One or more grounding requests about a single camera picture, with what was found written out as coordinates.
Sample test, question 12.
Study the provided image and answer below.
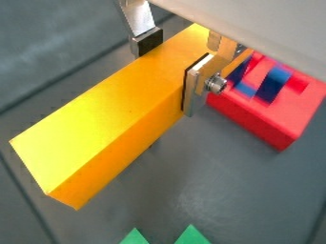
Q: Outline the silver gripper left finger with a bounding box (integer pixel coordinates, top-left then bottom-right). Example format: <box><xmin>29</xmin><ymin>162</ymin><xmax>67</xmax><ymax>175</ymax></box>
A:
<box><xmin>115</xmin><ymin>0</ymin><xmax>163</xmax><ymax>58</ymax></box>

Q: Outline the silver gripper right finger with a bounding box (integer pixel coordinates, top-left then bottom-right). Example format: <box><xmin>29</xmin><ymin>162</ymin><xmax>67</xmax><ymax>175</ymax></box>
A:
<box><xmin>180</xmin><ymin>31</ymin><xmax>247</xmax><ymax>117</ymax></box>

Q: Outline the yellow rectangular block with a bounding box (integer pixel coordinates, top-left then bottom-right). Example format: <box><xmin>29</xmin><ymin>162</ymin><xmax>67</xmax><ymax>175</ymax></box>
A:
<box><xmin>11</xmin><ymin>24</ymin><xmax>210</xmax><ymax>209</ymax></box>

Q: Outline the red board base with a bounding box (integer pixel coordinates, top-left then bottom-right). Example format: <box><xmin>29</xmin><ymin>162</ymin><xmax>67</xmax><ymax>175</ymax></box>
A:
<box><xmin>206</xmin><ymin>51</ymin><xmax>326</xmax><ymax>152</ymax></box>

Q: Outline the blue U-shaped block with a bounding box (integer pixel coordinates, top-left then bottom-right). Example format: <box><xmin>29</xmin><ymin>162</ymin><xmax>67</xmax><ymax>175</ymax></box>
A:
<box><xmin>227</xmin><ymin>56</ymin><xmax>293</xmax><ymax>104</ymax></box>

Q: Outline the green zigzag block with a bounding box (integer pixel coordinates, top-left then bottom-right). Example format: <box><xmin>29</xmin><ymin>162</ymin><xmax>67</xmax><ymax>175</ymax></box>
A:
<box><xmin>119</xmin><ymin>224</ymin><xmax>212</xmax><ymax>244</ymax></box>

